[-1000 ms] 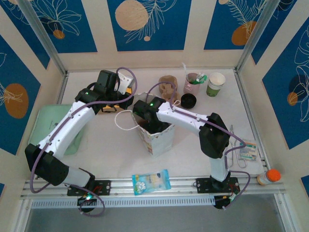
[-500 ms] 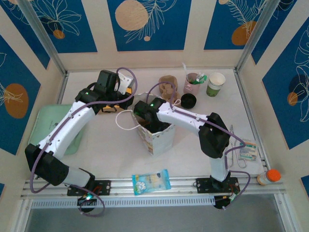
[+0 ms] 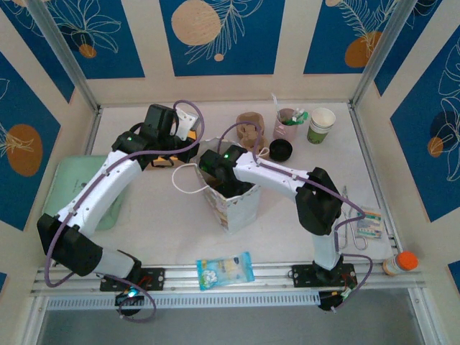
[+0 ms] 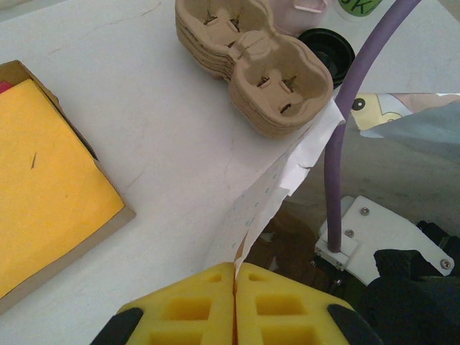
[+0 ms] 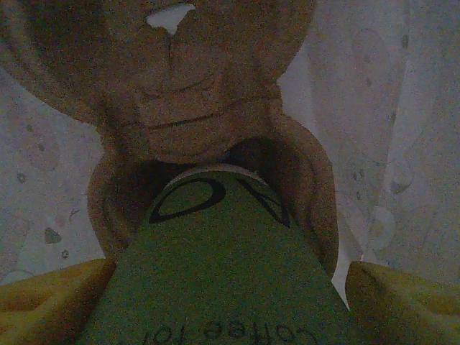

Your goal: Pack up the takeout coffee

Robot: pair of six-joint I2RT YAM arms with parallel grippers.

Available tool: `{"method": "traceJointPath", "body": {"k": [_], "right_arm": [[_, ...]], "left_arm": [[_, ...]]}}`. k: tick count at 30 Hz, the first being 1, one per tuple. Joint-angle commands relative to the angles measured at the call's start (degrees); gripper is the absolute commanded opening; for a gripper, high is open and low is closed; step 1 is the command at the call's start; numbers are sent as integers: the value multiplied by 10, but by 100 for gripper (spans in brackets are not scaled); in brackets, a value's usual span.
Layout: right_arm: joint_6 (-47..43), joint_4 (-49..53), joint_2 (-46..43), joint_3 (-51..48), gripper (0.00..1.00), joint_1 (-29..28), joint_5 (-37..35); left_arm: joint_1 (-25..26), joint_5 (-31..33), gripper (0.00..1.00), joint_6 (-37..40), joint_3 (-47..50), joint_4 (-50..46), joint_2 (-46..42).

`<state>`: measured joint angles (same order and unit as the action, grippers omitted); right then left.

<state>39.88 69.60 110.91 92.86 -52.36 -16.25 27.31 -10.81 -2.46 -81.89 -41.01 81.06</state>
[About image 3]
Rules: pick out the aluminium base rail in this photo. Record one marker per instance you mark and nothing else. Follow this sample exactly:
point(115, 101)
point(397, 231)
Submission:
point(273, 278)

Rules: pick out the pink paper cup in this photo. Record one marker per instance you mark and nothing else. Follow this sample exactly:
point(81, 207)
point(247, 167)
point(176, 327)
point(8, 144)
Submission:
point(285, 133)

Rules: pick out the bottle with orange cap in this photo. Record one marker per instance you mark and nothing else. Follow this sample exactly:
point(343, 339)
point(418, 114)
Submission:
point(404, 261)

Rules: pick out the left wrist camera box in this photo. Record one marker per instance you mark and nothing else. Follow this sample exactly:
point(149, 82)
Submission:
point(187, 124)

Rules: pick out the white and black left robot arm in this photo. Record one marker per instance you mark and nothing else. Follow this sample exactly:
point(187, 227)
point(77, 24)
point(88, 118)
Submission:
point(97, 194)

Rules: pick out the stack of green paper cups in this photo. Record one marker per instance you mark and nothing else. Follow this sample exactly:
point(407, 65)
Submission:
point(321, 124)

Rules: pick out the brown cardboard napkin box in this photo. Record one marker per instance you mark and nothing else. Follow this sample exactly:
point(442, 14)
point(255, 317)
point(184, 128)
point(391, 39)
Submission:
point(196, 143)

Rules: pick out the blue wet wipes packet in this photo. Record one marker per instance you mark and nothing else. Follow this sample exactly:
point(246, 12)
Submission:
point(224, 269)

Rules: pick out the mint green zip case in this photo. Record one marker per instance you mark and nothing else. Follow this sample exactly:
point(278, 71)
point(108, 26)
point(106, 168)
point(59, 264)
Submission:
point(68, 179)

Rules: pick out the small printed sachet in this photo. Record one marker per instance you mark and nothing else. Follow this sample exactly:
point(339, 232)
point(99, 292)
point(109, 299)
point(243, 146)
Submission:
point(370, 223)

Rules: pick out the aluminium table side rail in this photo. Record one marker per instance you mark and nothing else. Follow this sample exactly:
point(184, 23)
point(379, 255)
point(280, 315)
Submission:
point(365, 143)
point(94, 129)

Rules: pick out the white straw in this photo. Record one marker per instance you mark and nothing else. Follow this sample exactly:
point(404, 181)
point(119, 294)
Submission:
point(276, 106)

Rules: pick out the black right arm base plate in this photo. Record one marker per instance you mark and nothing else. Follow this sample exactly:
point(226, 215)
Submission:
point(302, 276)

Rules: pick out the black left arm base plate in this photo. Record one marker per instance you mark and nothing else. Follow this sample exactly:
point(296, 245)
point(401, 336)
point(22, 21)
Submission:
point(154, 278)

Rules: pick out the black controller board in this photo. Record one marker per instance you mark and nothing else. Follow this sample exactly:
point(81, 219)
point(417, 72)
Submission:
point(138, 300)
point(325, 302)

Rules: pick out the aluminium frame post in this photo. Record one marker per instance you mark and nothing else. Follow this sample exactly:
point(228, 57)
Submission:
point(386, 46)
point(60, 43)

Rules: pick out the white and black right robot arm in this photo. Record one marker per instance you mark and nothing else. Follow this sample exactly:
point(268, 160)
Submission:
point(273, 172)

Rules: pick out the white paper carry bag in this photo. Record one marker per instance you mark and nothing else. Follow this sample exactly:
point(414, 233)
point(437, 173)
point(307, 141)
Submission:
point(240, 215)

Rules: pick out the yellow napkin stack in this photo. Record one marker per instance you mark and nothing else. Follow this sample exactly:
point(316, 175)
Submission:
point(192, 135)

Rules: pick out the green and white stirrer packets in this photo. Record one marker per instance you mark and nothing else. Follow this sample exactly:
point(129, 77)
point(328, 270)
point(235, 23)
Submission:
point(298, 118)

